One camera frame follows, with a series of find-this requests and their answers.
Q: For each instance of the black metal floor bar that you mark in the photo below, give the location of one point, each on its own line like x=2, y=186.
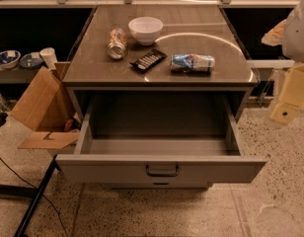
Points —
x=34, y=194

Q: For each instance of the white paper cup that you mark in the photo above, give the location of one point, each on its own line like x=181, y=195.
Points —
x=49, y=57

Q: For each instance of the blue patterned bowl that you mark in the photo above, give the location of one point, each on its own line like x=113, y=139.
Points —
x=9, y=59

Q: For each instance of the brown cardboard box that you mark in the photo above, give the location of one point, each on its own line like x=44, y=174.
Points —
x=45, y=108

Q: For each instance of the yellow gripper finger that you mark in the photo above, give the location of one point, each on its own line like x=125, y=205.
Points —
x=291, y=98

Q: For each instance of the grey drawer cabinet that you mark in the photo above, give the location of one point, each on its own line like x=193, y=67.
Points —
x=188, y=29

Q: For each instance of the blue silver redbull can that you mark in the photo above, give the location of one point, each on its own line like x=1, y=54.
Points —
x=192, y=63

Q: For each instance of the orange soda can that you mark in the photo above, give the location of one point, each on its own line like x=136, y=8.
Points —
x=118, y=44

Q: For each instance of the white bowl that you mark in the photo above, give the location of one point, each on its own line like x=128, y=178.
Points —
x=145, y=30

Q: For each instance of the black snack bar wrapper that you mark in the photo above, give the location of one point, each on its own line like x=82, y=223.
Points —
x=149, y=60

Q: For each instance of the open grey top drawer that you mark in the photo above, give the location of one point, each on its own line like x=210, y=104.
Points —
x=159, y=140

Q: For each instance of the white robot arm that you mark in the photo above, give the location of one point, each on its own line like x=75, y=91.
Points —
x=289, y=34

